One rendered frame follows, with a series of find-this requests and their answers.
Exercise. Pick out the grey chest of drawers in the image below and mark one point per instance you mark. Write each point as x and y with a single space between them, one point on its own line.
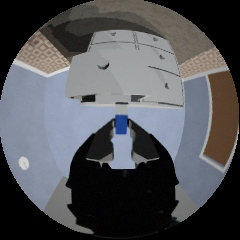
138 103

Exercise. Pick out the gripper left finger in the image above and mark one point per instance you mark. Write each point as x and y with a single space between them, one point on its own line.
96 150

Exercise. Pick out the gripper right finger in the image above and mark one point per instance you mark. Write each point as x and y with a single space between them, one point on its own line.
146 148

